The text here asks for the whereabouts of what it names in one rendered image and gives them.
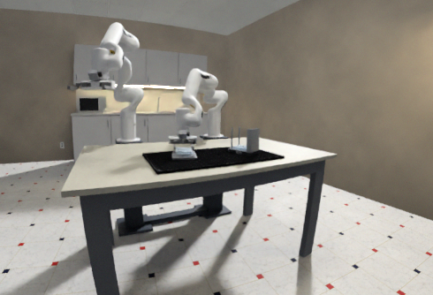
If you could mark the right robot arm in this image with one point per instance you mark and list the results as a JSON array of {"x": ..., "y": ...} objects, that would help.
[{"x": 102, "y": 63}]

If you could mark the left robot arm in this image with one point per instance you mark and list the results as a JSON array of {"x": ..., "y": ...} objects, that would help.
[{"x": 185, "y": 120}]

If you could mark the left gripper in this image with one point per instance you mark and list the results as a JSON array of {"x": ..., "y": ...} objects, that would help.
[{"x": 176, "y": 140}]

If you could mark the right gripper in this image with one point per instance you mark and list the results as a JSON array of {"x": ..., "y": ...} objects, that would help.
[{"x": 95, "y": 84}]

